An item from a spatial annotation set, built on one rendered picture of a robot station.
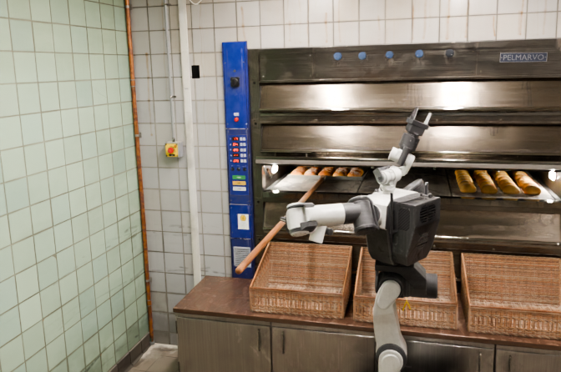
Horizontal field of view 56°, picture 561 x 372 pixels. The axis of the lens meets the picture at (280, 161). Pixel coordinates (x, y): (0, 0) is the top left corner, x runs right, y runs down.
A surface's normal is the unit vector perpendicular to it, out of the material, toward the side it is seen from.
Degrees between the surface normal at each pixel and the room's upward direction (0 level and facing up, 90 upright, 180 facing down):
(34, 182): 90
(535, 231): 70
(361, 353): 88
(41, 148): 90
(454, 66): 90
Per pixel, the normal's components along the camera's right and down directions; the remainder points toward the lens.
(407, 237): -0.74, 0.14
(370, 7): -0.25, 0.18
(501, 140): -0.24, -0.20
